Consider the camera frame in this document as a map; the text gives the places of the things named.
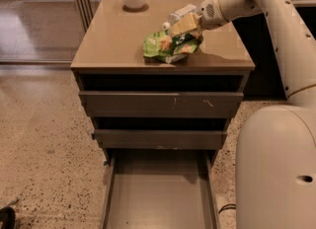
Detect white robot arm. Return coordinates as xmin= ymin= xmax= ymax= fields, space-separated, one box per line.
xmin=198 ymin=0 xmax=316 ymax=229

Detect green rice chip bag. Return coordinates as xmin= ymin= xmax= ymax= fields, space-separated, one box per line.
xmin=142 ymin=31 xmax=203 ymax=64

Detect bottom grey open drawer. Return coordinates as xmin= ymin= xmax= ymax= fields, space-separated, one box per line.
xmin=101 ymin=150 xmax=220 ymax=229

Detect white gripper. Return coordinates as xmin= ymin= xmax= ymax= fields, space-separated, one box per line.
xmin=168 ymin=0 xmax=228 ymax=38

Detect black floor cable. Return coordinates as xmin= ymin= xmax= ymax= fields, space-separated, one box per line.
xmin=218 ymin=203 xmax=237 ymax=215

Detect clear plastic water bottle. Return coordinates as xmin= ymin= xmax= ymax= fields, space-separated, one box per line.
xmin=162 ymin=4 xmax=198 ymax=30

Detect tan drawer cabinet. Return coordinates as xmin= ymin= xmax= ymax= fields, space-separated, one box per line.
xmin=71 ymin=0 xmax=254 ymax=159

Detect black object floor left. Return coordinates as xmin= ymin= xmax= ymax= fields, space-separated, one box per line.
xmin=0 ymin=198 xmax=18 ymax=229

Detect top grey drawer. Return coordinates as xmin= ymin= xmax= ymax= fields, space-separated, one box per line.
xmin=79 ymin=91 xmax=243 ymax=118

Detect middle grey drawer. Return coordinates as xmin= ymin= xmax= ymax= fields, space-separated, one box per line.
xmin=93 ymin=129 xmax=227 ymax=150

